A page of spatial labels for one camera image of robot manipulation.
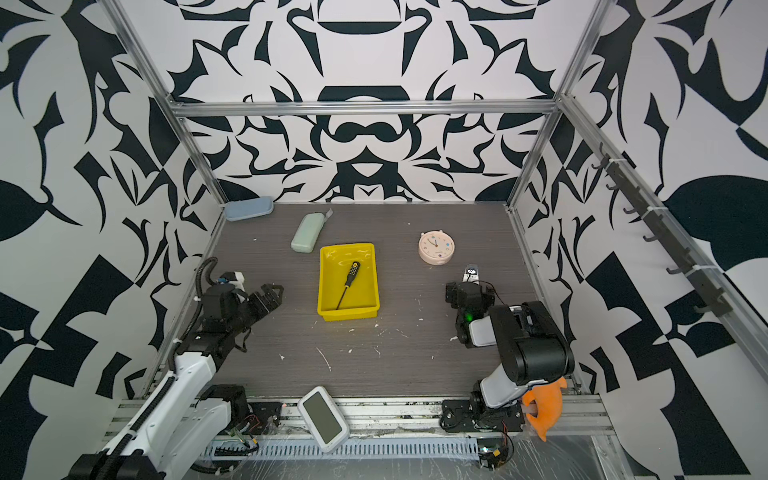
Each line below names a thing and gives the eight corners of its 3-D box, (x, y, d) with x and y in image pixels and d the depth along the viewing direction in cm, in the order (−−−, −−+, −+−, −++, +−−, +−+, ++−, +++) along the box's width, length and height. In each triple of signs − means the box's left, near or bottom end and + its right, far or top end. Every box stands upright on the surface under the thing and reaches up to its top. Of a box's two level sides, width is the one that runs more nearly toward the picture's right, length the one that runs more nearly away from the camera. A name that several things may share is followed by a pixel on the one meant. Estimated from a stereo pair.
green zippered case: (289, 249, 108) (287, 244, 105) (312, 211, 119) (310, 205, 117) (311, 254, 106) (309, 249, 104) (331, 215, 118) (330, 209, 116)
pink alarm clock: (419, 265, 105) (420, 259, 102) (417, 235, 113) (417, 229, 111) (456, 265, 105) (458, 260, 102) (450, 235, 113) (452, 229, 111)
